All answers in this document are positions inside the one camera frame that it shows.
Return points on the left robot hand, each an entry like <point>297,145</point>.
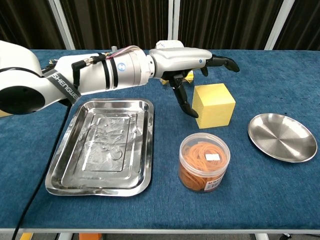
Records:
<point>180,60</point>

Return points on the yellow foam cube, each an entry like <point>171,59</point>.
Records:
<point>217,107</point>

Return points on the clear tub of rubber bands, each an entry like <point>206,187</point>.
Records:
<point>202,162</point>

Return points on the white yellow paper bag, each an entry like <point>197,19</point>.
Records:
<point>170,43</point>

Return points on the dark pleated curtain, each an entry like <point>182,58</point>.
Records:
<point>305,22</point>
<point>225,22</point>
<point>25,20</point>
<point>117,22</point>

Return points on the rectangular steel tray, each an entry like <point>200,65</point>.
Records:
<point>105,145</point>

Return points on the round metal plate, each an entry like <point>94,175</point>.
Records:
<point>282,137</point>

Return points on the blue table cloth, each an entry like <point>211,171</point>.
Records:
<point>225,212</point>

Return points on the white table leg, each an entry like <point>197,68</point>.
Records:
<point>65,236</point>
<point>262,236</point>

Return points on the orange block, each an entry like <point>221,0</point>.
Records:
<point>91,237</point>

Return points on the yellow floor tape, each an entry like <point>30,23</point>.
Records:
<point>26,236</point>

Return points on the white frame post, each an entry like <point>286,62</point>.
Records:
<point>62,25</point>
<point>174,20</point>
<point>280,25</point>

